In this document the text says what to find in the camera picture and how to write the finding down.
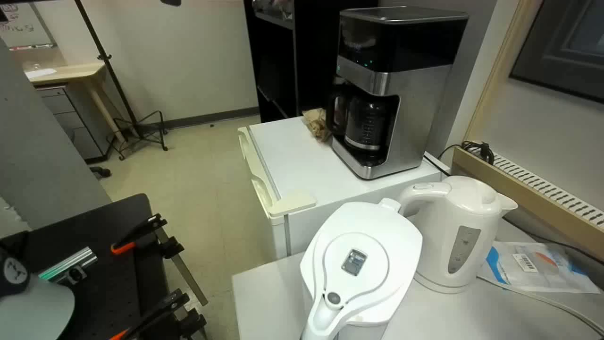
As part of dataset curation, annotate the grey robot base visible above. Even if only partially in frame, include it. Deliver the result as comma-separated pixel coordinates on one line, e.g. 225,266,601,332
0,249,76,340

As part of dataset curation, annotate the glass coffee carafe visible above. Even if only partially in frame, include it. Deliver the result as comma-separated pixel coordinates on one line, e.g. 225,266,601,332
331,83,395,153

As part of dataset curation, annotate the black silver coffee maker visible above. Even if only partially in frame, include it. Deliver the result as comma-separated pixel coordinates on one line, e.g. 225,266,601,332
333,5,469,179

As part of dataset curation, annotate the white mini fridge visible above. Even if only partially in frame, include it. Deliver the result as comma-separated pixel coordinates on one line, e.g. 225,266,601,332
239,117,444,258

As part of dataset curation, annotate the brown crumpled object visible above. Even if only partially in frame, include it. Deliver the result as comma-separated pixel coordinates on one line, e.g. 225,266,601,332
303,107,331,141

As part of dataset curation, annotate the white water filter pitcher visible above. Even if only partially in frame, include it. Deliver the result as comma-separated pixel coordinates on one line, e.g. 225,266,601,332
301,198,424,340

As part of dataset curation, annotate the black shelving unit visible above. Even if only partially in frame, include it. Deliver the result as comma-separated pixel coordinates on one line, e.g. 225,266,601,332
242,0,380,122

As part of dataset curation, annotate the black tripod stand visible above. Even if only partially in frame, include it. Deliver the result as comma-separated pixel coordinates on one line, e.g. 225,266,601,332
74,0,169,160

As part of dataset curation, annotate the white electric kettle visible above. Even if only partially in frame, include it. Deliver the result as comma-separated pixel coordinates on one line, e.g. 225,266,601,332
401,175,518,292

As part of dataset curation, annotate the upper orange black clamp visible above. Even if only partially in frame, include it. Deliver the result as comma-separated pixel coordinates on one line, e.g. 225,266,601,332
110,213,184,258

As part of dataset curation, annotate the orange black clamp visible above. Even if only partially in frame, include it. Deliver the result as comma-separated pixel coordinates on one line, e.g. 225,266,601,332
110,289,207,340
110,213,184,258

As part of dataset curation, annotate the lower orange black clamp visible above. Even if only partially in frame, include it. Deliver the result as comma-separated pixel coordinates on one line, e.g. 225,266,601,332
110,289,207,340

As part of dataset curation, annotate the grey filing cabinet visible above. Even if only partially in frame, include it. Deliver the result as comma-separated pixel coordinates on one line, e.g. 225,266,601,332
39,85,114,162

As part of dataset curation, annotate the green silver label plate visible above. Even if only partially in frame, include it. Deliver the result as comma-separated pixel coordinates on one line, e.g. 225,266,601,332
39,247,99,287

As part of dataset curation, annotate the white radiator grille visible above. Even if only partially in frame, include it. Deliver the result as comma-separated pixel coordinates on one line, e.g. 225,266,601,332
456,149,604,232

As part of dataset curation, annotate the plastic bag with blue label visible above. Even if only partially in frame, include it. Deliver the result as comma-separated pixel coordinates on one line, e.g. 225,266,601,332
480,241,599,292

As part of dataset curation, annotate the light wooden desk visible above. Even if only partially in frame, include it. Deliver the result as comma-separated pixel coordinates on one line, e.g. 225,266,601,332
25,60,127,145

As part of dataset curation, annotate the dark framed window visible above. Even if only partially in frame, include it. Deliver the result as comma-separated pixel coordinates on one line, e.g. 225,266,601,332
512,0,604,102

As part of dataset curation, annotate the black power cable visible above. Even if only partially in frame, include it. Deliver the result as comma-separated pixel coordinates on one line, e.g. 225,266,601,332
437,139,499,168

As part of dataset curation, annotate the white kettle cord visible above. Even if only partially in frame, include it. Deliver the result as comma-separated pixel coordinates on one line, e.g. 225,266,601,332
477,273,604,338

